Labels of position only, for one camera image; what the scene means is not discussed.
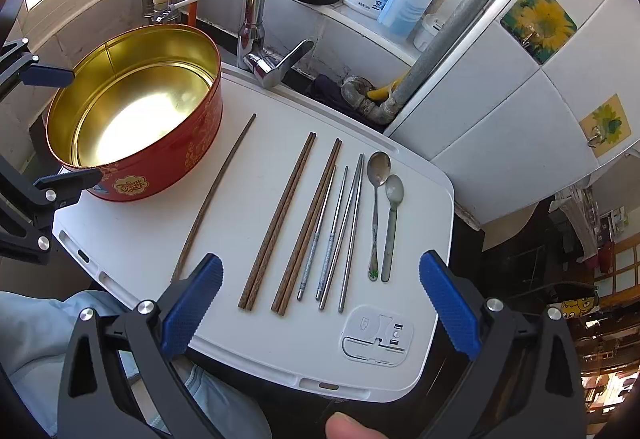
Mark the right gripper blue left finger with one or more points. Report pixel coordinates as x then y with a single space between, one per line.
184 304

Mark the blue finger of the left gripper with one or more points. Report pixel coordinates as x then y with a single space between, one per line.
65 188
46 76

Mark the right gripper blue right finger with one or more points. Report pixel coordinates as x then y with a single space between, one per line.
455 302

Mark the plain steel chopstick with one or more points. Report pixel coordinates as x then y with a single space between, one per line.
338 239
352 235

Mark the translucent green plastic spoon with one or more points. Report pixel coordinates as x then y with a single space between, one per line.
394 189

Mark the long single wooden chopstick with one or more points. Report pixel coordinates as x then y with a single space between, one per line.
199 218

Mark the steel spoon green clover handle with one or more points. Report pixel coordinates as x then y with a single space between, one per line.
378 170

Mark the patterned handle steel chopstick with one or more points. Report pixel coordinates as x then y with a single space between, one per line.
315 237

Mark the chrome kitchen faucet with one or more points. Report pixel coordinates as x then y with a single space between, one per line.
257 4

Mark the right hand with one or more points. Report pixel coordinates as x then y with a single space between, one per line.
342 426

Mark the red gold round tin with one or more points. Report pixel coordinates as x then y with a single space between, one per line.
143 109

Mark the yellow cartoon sign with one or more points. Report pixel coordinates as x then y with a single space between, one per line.
580 307

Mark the white cutting board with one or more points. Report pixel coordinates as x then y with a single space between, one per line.
377 348

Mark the dark cloth rag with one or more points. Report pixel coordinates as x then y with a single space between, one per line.
324 90

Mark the grey metal pipe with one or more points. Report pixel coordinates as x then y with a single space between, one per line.
466 14

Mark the small white container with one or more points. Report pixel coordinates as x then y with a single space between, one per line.
426 31

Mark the sunflower wall hook small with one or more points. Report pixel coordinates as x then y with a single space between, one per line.
606 127

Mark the sunflower wall hook large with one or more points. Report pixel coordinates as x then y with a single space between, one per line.
541 27

